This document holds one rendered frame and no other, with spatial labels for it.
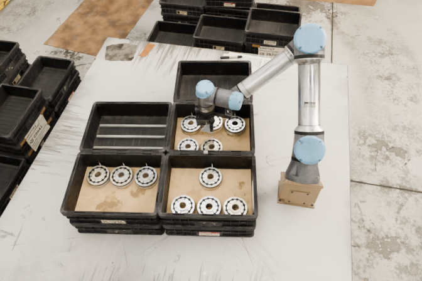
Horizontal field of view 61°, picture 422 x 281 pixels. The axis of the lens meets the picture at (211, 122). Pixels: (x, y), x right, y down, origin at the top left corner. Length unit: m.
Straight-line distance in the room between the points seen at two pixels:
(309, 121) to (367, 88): 1.94
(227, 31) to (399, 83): 1.53
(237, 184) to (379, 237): 1.24
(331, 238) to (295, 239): 0.16
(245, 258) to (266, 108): 0.85
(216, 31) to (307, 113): 1.78
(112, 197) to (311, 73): 1.00
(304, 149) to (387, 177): 1.48
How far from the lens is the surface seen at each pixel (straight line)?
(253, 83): 1.56
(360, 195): 2.70
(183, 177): 1.66
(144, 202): 1.64
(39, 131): 2.64
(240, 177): 1.65
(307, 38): 1.41
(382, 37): 3.88
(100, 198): 1.70
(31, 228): 1.91
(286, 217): 1.73
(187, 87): 2.00
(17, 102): 2.75
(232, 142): 1.75
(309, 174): 1.58
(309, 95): 1.42
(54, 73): 3.01
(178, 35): 3.24
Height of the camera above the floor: 2.28
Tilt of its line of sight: 52 degrees down
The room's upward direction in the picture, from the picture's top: 3 degrees counter-clockwise
